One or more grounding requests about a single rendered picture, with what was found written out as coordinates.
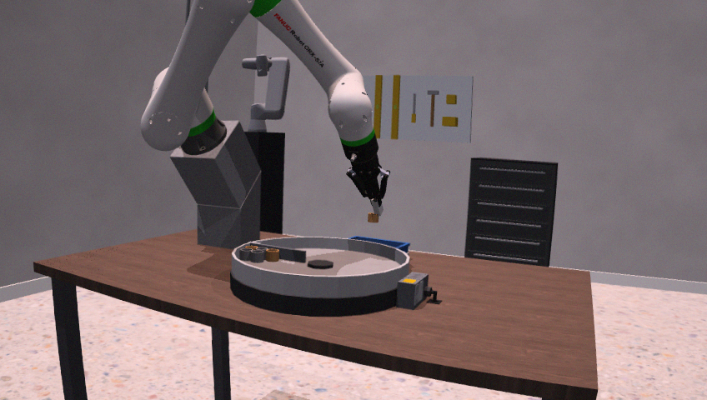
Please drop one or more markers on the blue rectangular tray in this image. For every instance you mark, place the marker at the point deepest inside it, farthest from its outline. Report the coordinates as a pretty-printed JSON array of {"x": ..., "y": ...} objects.
[{"x": 399, "y": 245}]

